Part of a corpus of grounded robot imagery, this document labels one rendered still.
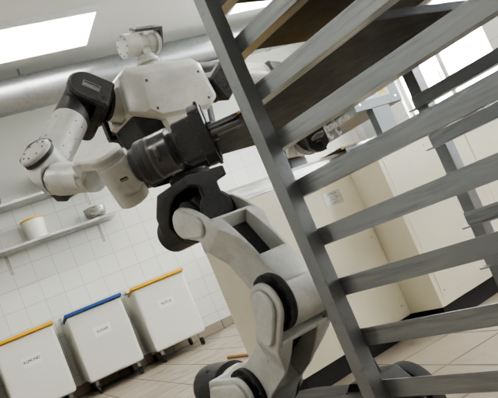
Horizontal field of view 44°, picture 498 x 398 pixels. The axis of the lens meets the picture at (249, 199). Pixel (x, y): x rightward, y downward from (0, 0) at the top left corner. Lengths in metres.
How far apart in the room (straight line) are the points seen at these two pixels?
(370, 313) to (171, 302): 3.43
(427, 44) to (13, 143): 6.13
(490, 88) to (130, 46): 1.13
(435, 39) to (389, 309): 2.14
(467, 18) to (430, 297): 2.14
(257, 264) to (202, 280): 5.31
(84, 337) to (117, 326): 0.31
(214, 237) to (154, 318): 4.42
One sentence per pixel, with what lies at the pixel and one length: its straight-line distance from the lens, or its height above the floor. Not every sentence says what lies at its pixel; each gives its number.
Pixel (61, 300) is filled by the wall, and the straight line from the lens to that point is 6.45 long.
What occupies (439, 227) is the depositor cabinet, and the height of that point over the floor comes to 0.40.
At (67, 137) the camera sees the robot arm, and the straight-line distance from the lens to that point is 1.49.
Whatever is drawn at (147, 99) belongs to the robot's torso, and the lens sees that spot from 1.60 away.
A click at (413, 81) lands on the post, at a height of 0.82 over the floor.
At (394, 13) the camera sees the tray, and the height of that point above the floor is 0.87.
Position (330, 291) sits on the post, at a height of 0.51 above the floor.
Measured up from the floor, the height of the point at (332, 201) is 0.70.
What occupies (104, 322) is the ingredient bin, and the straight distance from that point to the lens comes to 5.82.
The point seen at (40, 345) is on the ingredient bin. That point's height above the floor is 0.61.
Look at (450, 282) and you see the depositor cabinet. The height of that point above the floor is 0.16.
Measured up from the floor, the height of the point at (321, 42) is 0.87.
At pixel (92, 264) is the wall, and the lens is 6.53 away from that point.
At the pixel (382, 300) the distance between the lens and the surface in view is 2.84.
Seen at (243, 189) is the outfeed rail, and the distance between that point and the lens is 2.54.
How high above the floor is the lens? 0.62
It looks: 5 degrees up
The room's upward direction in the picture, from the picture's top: 23 degrees counter-clockwise
